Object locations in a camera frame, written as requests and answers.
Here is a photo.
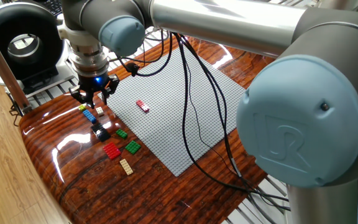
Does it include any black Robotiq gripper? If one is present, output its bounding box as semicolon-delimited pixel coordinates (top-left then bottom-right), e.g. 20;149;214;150
68;72;121;110

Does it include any red long Lego brick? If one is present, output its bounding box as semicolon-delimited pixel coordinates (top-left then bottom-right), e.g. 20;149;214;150
135;99;150;113

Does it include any blue Lego brick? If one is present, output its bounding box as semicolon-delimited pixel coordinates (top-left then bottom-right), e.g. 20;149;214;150
82;109;98;124

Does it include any dark grey Lego plate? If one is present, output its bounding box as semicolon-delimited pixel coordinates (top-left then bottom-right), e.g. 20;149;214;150
90;122;112;143

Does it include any red square Lego plate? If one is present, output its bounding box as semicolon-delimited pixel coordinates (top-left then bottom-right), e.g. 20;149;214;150
102;141;122;161

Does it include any green square Lego plate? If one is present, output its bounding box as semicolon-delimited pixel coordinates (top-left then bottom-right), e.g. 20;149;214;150
124;139;142;156

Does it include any grey Lego baseplate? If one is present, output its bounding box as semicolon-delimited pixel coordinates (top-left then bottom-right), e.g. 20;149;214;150
98;46;248;177

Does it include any tan Lego plate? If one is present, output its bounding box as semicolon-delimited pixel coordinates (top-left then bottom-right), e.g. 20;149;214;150
119;157;134;176

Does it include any black keyboard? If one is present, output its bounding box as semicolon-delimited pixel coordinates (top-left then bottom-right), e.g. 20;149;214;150
40;0;63;17

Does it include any brown wooden pole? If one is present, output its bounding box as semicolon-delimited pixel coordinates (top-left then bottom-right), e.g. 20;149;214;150
0;18;32;114

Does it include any glossy wood-grain mat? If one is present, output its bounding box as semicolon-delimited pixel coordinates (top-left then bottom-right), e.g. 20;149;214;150
19;34;276;224

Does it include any black cable with moulded plug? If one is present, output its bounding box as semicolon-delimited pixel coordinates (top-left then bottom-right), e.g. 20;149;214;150
109;29;174;78

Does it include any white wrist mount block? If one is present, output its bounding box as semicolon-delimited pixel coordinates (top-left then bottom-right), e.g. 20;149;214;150
56;14;104;47

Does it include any black power cord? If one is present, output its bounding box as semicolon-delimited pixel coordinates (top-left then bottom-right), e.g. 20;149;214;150
9;93;24;128

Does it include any thick black cable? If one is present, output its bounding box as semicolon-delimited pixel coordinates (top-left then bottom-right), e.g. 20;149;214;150
174;32;291;212

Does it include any thin black cable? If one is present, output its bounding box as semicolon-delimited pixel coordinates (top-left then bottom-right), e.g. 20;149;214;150
183;46;251;187

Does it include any black cable with grey sleeve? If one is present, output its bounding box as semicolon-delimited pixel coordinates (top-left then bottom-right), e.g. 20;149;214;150
178;34;291;212

